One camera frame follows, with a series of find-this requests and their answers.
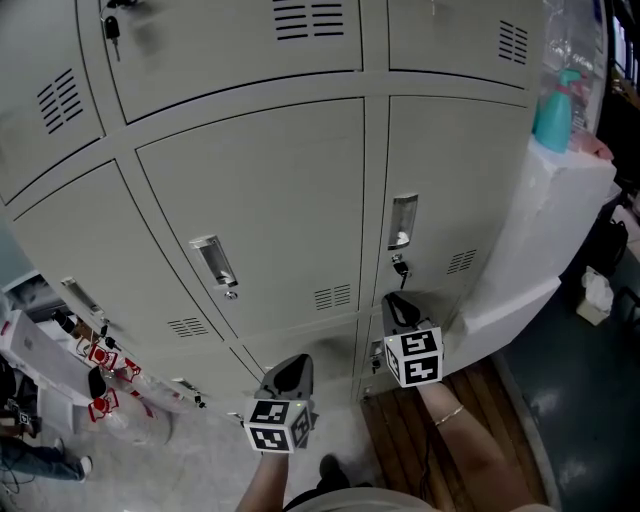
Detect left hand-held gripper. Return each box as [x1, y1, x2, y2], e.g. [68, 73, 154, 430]
[243, 353, 318, 456]

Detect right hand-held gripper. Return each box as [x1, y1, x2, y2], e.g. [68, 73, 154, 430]
[381, 291, 446, 389]

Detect grey metal locker cabinet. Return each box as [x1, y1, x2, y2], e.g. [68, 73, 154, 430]
[0, 0, 545, 419]

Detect person's left forearm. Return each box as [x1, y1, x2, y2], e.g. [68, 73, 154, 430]
[233, 448, 297, 512]

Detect person's black shoe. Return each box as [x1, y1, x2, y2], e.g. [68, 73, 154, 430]
[317, 452, 352, 495]

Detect brown wooden slat platform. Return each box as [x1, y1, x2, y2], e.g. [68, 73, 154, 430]
[358, 355, 550, 512]

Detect person's white shirt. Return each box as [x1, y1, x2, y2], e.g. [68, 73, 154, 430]
[281, 486, 444, 512]

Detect large white block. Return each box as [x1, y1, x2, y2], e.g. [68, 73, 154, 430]
[442, 135, 620, 377]

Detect black waste bin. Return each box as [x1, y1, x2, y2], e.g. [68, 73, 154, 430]
[87, 365, 109, 400]

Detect brown paper bag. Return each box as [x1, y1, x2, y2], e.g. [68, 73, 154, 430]
[73, 318, 97, 347]

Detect black and red backpack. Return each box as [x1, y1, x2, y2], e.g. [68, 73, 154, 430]
[586, 217, 632, 281]

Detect black flask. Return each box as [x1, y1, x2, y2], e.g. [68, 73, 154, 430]
[48, 308, 78, 338]

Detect teal spray bottle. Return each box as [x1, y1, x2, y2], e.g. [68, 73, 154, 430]
[529, 68, 585, 155]

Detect pink cloth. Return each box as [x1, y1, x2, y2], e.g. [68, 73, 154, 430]
[568, 129, 616, 163]

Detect white water dispenser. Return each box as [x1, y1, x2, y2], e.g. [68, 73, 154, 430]
[0, 308, 95, 435]

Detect black hanging coats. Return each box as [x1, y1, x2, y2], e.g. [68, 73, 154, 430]
[596, 64, 640, 194]

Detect thin gold bracelet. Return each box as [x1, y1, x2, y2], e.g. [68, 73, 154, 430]
[432, 403, 466, 428]

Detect large clear bottle red handle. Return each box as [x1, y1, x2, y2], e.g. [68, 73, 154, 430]
[88, 341, 122, 375]
[121, 356, 169, 401]
[88, 386, 175, 447]

